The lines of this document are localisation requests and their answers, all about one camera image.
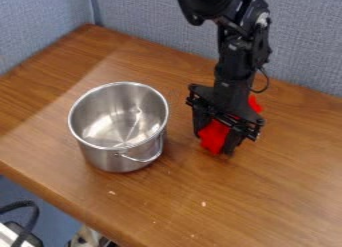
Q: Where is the white black object under table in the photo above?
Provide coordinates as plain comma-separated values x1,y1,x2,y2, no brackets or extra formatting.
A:
65,225,120,247

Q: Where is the red block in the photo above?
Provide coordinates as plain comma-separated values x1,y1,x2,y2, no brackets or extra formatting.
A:
192,96,264,154

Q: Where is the metal pot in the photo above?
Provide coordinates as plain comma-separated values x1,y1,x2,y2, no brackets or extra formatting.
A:
68,82,169,173

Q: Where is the grey case under table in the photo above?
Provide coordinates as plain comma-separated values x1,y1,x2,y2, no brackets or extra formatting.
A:
0,221,43,247

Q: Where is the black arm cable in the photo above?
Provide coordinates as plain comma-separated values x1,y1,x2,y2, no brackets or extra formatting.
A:
249,66,271,95

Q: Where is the black bag strap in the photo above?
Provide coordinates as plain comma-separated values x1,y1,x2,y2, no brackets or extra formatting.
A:
0,200,39,247

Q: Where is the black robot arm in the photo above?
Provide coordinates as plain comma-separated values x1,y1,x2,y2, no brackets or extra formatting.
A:
177,0,271,155

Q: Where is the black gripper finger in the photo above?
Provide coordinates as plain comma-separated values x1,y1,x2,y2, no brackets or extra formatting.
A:
192,106,210,136
222,129,244,155

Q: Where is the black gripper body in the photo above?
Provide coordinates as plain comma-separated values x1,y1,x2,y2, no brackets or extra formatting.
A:
184,78,267,142

